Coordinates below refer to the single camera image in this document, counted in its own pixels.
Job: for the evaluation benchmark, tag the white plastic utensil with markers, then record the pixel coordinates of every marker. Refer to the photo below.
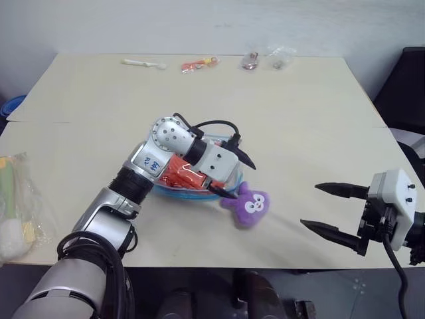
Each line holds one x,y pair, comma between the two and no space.
142,63

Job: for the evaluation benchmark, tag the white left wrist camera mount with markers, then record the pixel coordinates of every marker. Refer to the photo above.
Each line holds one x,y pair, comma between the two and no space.
217,163

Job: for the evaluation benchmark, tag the clear bag with small item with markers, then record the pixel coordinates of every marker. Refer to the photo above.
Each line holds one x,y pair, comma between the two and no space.
279,59

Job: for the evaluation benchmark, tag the purple plush bunny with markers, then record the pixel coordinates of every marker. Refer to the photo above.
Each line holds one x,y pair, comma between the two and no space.
249,207

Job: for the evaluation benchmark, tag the orange toy packet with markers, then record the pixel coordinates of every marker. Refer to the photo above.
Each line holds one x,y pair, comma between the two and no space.
196,65

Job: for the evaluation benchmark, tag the red snack packet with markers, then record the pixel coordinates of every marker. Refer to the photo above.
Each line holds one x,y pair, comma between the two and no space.
181,174

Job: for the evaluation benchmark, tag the green stick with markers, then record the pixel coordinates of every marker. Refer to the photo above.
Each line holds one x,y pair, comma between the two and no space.
8,189

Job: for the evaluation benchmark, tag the black chair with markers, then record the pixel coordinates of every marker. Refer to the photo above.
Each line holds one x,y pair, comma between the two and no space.
406,89

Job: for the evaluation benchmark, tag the blue round object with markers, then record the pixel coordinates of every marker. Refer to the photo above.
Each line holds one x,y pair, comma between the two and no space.
11,106

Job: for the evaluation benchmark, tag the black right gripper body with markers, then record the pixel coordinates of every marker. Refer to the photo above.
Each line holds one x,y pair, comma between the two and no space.
375,221

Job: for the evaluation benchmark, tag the white foam brush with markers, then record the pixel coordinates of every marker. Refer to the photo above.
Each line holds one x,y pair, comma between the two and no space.
11,239

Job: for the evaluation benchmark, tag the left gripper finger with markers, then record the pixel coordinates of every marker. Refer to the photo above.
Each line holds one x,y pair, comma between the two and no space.
223,192
245,157

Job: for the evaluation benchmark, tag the blue plastic bowl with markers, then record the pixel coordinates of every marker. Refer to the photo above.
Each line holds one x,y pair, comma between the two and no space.
199,195

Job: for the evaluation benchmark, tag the dark rounded shape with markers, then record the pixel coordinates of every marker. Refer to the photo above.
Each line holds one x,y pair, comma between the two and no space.
179,305
257,295

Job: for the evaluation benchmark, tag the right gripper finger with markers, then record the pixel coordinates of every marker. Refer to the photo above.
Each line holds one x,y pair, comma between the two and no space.
342,236
345,190

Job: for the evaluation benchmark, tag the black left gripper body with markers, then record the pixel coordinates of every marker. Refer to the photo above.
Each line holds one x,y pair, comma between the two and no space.
229,145

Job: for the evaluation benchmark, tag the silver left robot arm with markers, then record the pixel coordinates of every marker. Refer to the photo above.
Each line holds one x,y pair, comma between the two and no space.
99,212

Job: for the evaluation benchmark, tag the small dark block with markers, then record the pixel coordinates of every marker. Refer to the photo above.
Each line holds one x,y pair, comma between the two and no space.
303,309

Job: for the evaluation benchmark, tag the large clear plastic bag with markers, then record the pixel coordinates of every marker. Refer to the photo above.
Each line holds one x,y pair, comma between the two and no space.
30,199

